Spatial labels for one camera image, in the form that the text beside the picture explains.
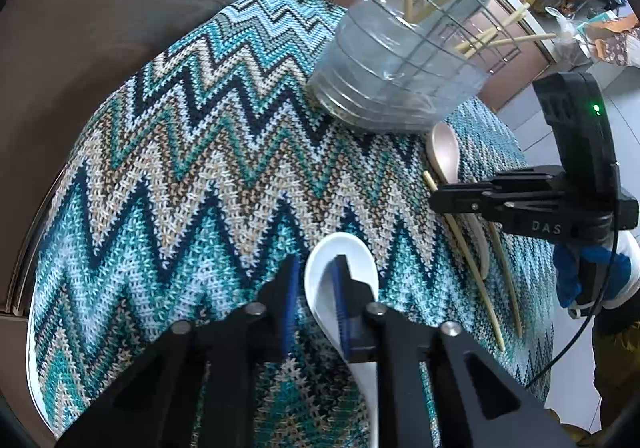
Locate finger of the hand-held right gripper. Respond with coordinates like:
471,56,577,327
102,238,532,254
428,167,568,229

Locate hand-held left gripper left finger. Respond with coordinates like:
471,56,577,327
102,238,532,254
60,255,303,448

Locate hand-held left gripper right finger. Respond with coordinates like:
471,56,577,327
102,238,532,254
330,254,576,448

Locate white ceramic spoon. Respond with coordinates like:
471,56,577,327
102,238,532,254
304,233,382,448

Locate pink spoon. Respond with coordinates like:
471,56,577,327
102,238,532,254
425,122,491,281

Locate clear plastic tub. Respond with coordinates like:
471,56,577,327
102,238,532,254
306,0,489,133

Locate person's right hand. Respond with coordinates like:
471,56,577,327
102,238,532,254
552,230,640,312

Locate clear plastic bag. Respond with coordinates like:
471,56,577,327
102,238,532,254
546,6,597,69

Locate floral patterned cloth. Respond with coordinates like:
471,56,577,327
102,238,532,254
584,15,640,67

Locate zigzag knitted cloth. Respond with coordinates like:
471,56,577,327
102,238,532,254
25,0,557,448

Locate person's olive trousers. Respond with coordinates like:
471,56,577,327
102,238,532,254
550,305,640,448

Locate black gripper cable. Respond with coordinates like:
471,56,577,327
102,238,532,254
522,160,624,389

